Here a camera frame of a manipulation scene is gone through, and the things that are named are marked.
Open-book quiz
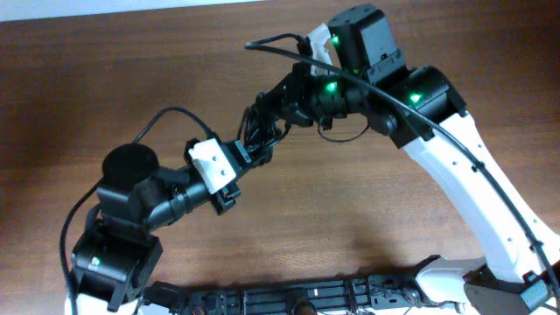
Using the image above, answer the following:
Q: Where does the right camera black cable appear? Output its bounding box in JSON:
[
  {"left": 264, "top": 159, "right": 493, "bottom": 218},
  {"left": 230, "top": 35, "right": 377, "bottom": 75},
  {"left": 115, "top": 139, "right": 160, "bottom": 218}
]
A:
[{"left": 243, "top": 32, "right": 560, "bottom": 298}]

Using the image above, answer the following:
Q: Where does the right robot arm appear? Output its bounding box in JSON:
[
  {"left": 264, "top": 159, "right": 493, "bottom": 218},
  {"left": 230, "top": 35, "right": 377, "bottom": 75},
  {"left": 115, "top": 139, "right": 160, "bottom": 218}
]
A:
[{"left": 255, "top": 3, "right": 559, "bottom": 314}]

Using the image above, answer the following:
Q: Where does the camera black cable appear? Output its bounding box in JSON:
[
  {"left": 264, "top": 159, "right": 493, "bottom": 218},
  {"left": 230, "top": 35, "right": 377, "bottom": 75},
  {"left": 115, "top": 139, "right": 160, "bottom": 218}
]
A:
[
  {"left": 58, "top": 105, "right": 218, "bottom": 315},
  {"left": 243, "top": 32, "right": 560, "bottom": 298}
]

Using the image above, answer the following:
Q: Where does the left camera black cable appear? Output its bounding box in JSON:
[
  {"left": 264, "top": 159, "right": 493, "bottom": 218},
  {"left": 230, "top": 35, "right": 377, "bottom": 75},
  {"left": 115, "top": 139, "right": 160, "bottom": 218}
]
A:
[{"left": 58, "top": 105, "right": 218, "bottom": 315}]

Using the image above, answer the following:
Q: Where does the black cable bundle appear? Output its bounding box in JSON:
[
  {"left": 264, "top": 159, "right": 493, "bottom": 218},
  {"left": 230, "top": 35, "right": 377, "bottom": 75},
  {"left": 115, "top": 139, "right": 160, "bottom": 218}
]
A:
[{"left": 235, "top": 103, "right": 291, "bottom": 167}]

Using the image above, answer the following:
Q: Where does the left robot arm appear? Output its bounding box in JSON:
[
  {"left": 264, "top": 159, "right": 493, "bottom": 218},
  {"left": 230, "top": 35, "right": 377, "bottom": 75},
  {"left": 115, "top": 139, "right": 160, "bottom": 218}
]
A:
[{"left": 72, "top": 138, "right": 251, "bottom": 313}]

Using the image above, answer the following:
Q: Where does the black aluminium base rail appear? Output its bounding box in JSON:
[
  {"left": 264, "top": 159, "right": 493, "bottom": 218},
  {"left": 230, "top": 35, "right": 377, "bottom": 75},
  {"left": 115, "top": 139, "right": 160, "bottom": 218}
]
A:
[{"left": 141, "top": 275, "right": 439, "bottom": 315}]

